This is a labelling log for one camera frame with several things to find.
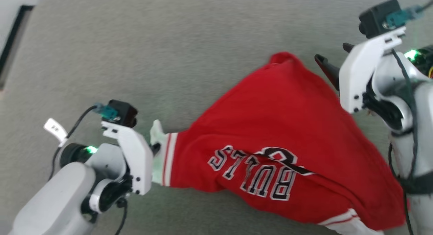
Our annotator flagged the red white Bulls jersey garment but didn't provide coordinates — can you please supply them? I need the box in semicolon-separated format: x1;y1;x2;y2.
150;52;406;235

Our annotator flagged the teal left camera connector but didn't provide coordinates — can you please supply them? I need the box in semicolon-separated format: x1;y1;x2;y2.
94;102;119;121

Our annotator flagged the black left camera cable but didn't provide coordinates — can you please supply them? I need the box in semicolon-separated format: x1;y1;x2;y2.
49;105;99;181

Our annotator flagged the teal right camera connector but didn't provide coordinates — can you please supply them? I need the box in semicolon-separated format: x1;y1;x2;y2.
385;6;424;28

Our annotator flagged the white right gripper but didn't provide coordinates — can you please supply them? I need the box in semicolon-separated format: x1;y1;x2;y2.
315;26;406;114

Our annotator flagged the white cable label tag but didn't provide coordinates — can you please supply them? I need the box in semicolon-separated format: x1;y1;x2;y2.
43;118;68;147

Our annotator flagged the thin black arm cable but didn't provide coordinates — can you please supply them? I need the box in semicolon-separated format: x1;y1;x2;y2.
388;49;419;235
114;197;129;235

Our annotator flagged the teal camera connector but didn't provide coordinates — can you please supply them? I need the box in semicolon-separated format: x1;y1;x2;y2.
385;6;424;28
94;102;119;121

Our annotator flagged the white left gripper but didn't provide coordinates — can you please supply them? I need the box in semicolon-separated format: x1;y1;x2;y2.
90;122;162;213

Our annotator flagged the black baseboard strip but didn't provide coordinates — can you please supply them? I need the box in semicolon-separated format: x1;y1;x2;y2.
0;5;35;90

